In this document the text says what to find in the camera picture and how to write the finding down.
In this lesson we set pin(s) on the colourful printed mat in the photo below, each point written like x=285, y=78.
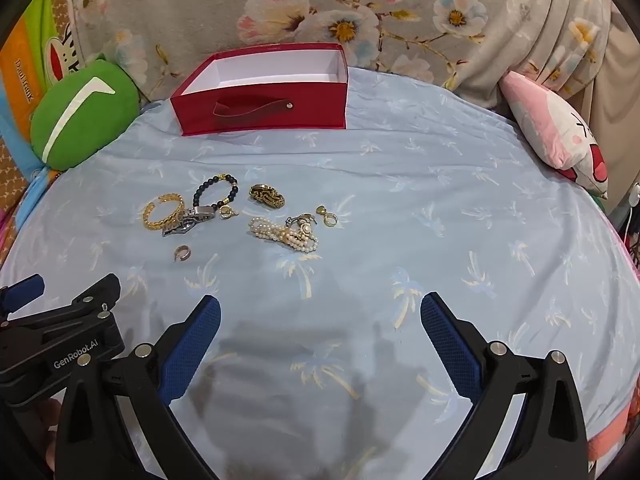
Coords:
x=20, y=85

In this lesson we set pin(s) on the green round pillow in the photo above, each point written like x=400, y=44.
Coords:
x=85, y=110

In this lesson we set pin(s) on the gold earring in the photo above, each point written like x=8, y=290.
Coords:
x=321, y=209
x=330, y=220

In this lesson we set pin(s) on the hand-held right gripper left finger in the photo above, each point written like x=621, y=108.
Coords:
x=192, y=350

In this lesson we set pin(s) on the red cardboard box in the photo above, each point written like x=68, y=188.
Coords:
x=260, y=115

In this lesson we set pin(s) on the silver watch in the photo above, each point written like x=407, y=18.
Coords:
x=197, y=214

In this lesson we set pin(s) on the pink cloth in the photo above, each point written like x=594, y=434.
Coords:
x=607, y=435

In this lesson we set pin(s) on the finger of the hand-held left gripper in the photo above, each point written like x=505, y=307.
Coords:
x=22, y=290
x=102, y=287

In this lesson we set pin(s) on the grey floral blanket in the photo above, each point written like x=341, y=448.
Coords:
x=425, y=35

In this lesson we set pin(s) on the pink plush pillow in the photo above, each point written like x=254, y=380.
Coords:
x=550, y=120

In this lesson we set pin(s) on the person's left hand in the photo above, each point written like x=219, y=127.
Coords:
x=47, y=420

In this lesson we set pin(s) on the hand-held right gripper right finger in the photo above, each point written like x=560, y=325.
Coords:
x=450, y=345

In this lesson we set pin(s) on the dark gold brooch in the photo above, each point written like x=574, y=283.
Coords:
x=267, y=196

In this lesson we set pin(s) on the light blue bed sheet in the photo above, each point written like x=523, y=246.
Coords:
x=400, y=210

